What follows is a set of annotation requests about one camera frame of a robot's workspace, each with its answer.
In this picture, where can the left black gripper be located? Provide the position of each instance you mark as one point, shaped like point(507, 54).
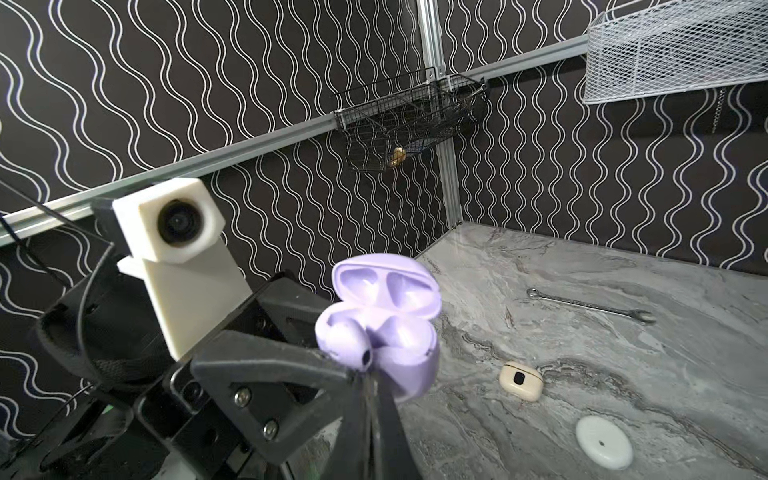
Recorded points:
point(257, 381)

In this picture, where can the black wire basket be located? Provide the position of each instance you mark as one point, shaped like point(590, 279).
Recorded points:
point(416, 110)

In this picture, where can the cream earbud charging case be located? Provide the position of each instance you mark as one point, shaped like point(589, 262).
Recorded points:
point(522, 381)

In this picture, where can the steel combination wrench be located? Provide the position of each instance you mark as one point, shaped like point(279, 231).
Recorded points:
point(641, 316)

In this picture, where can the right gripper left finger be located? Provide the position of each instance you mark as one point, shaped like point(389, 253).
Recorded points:
point(351, 457)

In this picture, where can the brass fitting in basket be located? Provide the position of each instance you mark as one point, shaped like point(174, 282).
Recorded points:
point(397, 157)

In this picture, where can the white round charging case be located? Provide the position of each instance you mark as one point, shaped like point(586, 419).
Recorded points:
point(604, 443)

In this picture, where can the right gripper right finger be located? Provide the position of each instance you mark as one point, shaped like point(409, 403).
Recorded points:
point(389, 455)

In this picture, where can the purple earbud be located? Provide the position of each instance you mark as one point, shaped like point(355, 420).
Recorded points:
point(347, 342)

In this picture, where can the white wire mesh basket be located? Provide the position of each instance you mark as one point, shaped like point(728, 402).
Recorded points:
point(673, 47)

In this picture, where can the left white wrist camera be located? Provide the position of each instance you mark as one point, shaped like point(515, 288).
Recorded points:
point(173, 235)

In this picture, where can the purple round charging case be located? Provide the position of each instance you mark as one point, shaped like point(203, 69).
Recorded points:
point(395, 299)

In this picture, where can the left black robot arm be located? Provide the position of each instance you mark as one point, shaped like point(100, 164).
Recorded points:
point(105, 330)

